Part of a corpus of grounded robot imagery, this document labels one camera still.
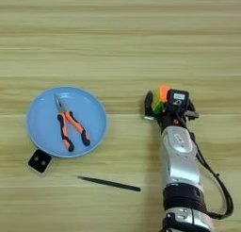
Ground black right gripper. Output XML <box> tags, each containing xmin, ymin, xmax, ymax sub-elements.
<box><xmin>143</xmin><ymin>90</ymin><xmax>201</xmax><ymax>131</ymax></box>

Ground stickerless colourful puzzle cube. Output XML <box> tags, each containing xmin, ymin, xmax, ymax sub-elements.
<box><xmin>151</xmin><ymin>84</ymin><xmax>172</xmax><ymax>115</ymax></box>

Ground orange black needle-nose pliers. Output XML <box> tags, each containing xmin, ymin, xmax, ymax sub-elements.
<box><xmin>53</xmin><ymin>93</ymin><xmax>91</xmax><ymax>153</ymax></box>

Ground blue round plate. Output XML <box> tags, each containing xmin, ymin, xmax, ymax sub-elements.
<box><xmin>25</xmin><ymin>85</ymin><xmax>109</xmax><ymax>158</ymax></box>

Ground small black square block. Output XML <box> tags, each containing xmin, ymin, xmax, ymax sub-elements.
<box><xmin>26</xmin><ymin>148</ymin><xmax>54</xmax><ymax>176</ymax></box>

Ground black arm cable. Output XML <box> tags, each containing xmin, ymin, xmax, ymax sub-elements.
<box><xmin>186</xmin><ymin>131</ymin><xmax>235</xmax><ymax>221</ymax></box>

